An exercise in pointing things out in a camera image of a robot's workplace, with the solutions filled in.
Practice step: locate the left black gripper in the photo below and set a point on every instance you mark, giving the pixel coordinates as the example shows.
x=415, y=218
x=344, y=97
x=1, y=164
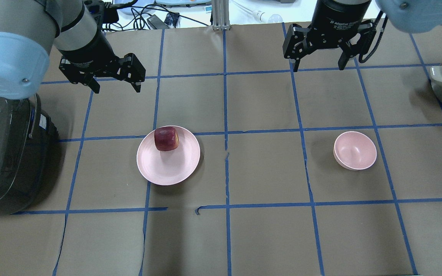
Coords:
x=87, y=49

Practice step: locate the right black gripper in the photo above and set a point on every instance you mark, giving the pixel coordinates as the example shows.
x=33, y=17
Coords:
x=340, y=19

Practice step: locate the red apple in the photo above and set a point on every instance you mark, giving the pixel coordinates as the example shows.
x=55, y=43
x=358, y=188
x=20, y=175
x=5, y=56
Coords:
x=166, y=138

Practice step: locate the pink bowl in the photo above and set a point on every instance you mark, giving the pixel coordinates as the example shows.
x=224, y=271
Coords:
x=354, y=151

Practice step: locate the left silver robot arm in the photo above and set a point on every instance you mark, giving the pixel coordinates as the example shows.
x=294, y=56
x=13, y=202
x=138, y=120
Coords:
x=29, y=29

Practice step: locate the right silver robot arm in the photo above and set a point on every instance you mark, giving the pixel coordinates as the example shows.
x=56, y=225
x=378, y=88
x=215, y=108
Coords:
x=408, y=16

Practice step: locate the pink plate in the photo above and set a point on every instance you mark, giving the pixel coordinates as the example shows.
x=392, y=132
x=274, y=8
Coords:
x=167, y=168

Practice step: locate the light bulb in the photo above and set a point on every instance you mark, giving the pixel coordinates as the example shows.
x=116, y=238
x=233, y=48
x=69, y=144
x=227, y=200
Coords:
x=264, y=17

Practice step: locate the dark grey rice cooker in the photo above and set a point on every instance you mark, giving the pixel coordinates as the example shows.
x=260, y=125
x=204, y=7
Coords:
x=26, y=132

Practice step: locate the aluminium frame post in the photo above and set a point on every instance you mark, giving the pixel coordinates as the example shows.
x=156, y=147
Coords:
x=220, y=15

